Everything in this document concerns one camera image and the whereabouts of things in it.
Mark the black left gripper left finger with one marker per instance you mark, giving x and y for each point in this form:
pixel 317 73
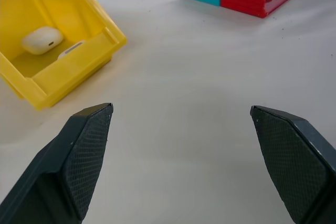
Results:
pixel 60 166

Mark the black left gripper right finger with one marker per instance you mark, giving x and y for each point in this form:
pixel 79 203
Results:
pixel 294 161

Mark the yellow plastic bin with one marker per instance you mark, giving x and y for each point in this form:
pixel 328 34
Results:
pixel 56 40

